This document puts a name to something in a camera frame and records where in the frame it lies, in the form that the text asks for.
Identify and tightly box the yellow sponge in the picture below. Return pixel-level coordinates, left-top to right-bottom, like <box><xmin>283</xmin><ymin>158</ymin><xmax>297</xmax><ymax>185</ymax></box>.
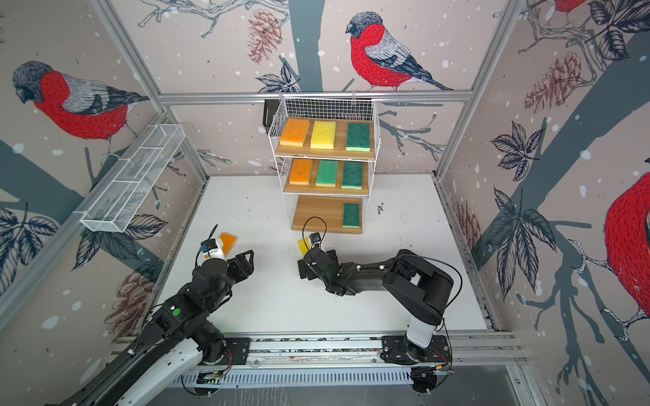
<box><xmin>298</xmin><ymin>237</ymin><xmax>311</xmax><ymax>257</ymax></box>
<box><xmin>310</xmin><ymin>120</ymin><xmax>336</xmax><ymax>150</ymax></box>

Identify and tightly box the dark green sponge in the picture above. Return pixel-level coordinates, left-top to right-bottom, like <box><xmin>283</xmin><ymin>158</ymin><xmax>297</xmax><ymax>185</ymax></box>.
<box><xmin>342</xmin><ymin>203</ymin><xmax>362</xmax><ymax>229</ymax></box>
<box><xmin>341</xmin><ymin>162</ymin><xmax>364</xmax><ymax>190</ymax></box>

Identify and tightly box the light green sponge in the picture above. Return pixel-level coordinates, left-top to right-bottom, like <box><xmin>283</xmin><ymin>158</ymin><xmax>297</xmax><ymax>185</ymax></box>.
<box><xmin>316</xmin><ymin>160</ymin><xmax>339</xmax><ymax>188</ymax></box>

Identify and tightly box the dark green sponge front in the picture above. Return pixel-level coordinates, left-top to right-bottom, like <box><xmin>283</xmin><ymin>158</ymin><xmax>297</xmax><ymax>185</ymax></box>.
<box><xmin>341</xmin><ymin>162</ymin><xmax>364</xmax><ymax>190</ymax></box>

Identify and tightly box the orange sponge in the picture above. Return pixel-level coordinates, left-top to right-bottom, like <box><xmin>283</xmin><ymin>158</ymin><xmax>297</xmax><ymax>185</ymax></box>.
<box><xmin>219</xmin><ymin>233</ymin><xmax>238</xmax><ymax>256</ymax></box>
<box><xmin>279</xmin><ymin>118</ymin><xmax>310</xmax><ymax>147</ymax></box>
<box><xmin>289</xmin><ymin>158</ymin><xmax>313</xmax><ymax>186</ymax></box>

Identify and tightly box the dark green sponge carried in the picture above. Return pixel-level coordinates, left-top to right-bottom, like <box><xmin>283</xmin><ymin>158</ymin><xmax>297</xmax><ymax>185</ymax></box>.
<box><xmin>346</xmin><ymin>123</ymin><xmax>371</xmax><ymax>152</ymax></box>

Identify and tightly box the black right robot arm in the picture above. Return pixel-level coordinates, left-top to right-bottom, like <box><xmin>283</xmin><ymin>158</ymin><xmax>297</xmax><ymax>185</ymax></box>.
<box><xmin>297</xmin><ymin>246</ymin><xmax>455</xmax><ymax>349</ymax></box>

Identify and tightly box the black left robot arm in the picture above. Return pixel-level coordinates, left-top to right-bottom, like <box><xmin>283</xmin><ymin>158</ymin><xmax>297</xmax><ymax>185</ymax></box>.
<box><xmin>62</xmin><ymin>250</ymin><xmax>255</xmax><ymax>405</ymax></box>

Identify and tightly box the middle wooden shelf board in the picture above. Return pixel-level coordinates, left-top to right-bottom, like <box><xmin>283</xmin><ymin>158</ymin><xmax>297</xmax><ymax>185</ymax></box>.
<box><xmin>280</xmin><ymin>158</ymin><xmax>374</xmax><ymax>197</ymax></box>

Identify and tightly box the top wooden shelf board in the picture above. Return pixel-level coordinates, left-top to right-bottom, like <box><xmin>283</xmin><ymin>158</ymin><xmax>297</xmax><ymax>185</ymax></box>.
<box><xmin>269</xmin><ymin>118</ymin><xmax>381</xmax><ymax>162</ymax></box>

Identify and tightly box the black box behind shelf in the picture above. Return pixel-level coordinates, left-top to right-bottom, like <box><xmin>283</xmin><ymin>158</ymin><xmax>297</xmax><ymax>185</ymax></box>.
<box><xmin>262</xmin><ymin>99</ymin><xmax>280</xmax><ymax>131</ymax></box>

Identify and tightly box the perforated metal vent strip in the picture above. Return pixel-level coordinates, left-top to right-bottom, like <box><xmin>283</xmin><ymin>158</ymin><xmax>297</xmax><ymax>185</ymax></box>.
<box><xmin>169</xmin><ymin>367</ymin><xmax>413</xmax><ymax>390</ymax></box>

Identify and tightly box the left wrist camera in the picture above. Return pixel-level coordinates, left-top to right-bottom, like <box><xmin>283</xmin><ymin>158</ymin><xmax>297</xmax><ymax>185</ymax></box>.
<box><xmin>199</xmin><ymin>238</ymin><xmax>225</xmax><ymax>260</ymax></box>

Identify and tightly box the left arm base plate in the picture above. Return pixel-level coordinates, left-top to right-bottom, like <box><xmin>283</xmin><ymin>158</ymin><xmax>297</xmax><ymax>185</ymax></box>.
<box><xmin>201</xmin><ymin>338</ymin><xmax>252</xmax><ymax>366</ymax></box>

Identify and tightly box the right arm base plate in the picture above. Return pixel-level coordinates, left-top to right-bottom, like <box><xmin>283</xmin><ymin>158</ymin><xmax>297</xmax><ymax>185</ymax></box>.
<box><xmin>380</xmin><ymin>334</ymin><xmax>452</xmax><ymax>365</ymax></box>

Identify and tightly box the white wire wall basket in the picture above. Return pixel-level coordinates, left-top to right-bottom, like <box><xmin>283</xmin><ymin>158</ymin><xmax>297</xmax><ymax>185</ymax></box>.
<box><xmin>81</xmin><ymin>123</ymin><xmax>186</xmax><ymax>233</ymax></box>

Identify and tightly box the white wire three-tier shelf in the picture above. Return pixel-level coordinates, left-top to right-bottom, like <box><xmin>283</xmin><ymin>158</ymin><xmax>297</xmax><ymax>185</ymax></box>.
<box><xmin>262</xmin><ymin>97</ymin><xmax>381</xmax><ymax>234</ymax></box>

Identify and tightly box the aluminium mounting rail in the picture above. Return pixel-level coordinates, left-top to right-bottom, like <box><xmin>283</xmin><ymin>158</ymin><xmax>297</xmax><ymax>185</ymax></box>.
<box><xmin>103</xmin><ymin>332</ymin><xmax>529</xmax><ymax>369</ymax></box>

